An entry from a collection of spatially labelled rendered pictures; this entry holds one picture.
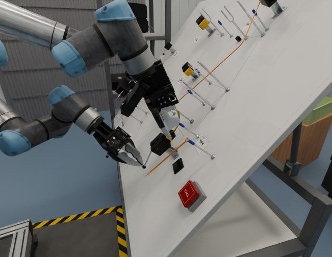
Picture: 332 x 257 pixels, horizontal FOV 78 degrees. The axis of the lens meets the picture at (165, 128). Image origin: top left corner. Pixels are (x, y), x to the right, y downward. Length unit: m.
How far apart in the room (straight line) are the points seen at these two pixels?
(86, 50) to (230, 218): 0.78
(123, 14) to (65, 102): 0.33
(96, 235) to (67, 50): 1.62
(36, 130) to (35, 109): 3.59
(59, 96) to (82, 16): 3.45
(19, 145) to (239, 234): 0.78
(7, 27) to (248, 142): 0.62
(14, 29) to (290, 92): 0.65
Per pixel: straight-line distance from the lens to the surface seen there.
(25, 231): 1.85
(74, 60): 0.48
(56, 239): 2.01
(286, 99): 0.55
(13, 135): 0.68
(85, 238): 1.93
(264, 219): 0.97
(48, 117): 0.75
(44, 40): 0.61
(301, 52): 0.64
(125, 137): 0.66
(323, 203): 0.83
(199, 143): 0.64
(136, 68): 0.50
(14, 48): 4.12
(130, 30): 0.48
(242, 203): 1.00
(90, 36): 0.48
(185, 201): 0.54
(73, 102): 0.68
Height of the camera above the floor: 1.48
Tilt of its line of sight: 26 degrees down
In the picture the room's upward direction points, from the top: straight up
